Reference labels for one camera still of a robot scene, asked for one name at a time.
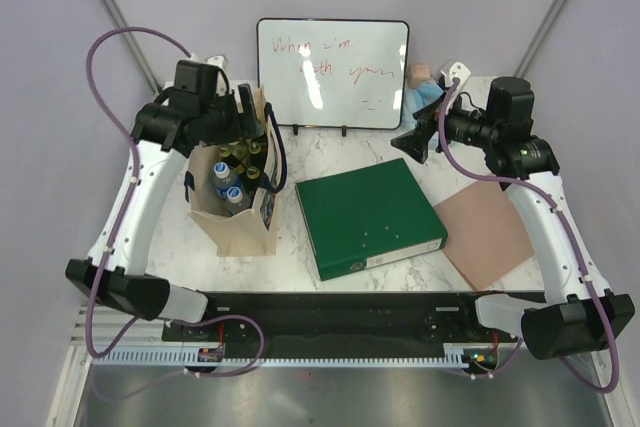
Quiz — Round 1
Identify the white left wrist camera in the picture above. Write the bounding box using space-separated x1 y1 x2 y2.
205 54 228 70

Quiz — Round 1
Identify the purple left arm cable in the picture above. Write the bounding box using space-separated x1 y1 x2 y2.
84 26 199 359

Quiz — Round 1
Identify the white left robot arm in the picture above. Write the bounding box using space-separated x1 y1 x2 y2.
65 55 258 340

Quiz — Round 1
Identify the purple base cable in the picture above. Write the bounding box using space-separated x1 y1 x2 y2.
92 314 267 403
444 336 526 381

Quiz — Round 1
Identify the small pink cube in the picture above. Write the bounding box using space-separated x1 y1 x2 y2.
408 63 432 89

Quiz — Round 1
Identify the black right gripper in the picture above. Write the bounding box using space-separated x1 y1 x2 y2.
392 90 501 164

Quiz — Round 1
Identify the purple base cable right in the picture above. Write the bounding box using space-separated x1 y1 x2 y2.
444 336 526 381

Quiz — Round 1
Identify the blue-label water bottle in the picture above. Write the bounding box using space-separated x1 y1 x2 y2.
213 161 241 200
226 186 251 216

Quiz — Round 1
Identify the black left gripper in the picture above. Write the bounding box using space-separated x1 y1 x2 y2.
199 84 262 148

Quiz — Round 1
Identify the white dry-erase board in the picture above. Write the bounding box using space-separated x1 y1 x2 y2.
256 18 410 130

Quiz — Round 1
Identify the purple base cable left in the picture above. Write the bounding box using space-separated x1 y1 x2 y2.
92 314 267 403

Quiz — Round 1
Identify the beige canvas tote bag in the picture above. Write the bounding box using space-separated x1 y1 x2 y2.
185 87 288 257

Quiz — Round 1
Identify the green glass bottle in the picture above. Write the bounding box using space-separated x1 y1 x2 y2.
244 166 262 197
219 145 238 168
248 141 268 170
232 139 250 166

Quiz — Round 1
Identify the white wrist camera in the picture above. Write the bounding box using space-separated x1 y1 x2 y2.
439 61 471 90
205 54 228 70

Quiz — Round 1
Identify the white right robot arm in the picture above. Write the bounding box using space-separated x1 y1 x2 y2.
391 74 635 362

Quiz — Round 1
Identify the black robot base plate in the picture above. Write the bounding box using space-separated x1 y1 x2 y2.
162 292 514 358

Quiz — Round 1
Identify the white slotted cable duct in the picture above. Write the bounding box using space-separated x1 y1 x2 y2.
93 343 481 369

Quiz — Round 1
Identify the pink cardboard sheet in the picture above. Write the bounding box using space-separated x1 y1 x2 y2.
435 182 534 291

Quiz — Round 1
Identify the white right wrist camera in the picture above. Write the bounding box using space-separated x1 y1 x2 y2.
439 61 471 90

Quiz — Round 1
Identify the green ring binder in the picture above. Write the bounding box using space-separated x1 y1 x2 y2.
296 158 448 281

